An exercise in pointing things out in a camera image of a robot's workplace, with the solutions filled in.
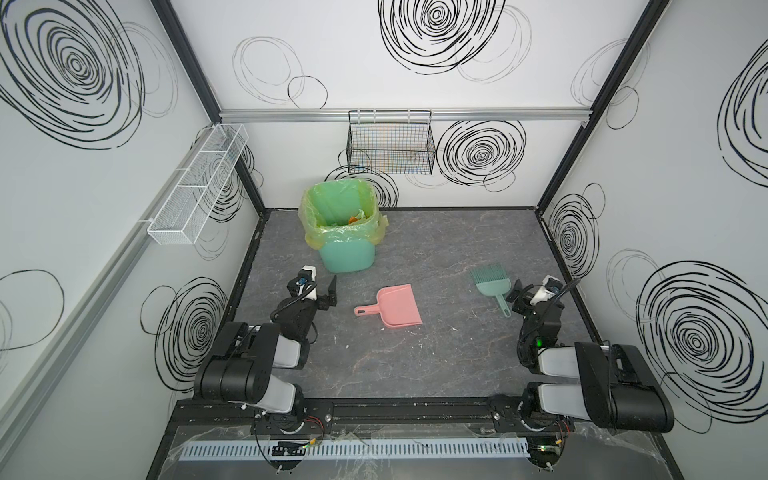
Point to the white mesh wall shelf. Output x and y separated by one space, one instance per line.
191 202

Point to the green trash bin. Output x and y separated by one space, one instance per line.
348 257

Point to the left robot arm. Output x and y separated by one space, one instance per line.
239 366

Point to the yellow-green bin liner bag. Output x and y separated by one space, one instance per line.
326 207

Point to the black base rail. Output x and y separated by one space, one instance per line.
324 414

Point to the teal hand brush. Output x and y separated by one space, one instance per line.
492 281

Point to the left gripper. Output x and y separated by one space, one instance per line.
324 298

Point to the pink plastic dustpan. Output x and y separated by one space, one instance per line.
395 305

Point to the grey slotted cable duct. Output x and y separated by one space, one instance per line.
349 449

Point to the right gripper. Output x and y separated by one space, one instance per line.
520 300

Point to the black wire basket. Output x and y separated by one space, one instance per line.
391 141

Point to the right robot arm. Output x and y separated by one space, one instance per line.
607 384

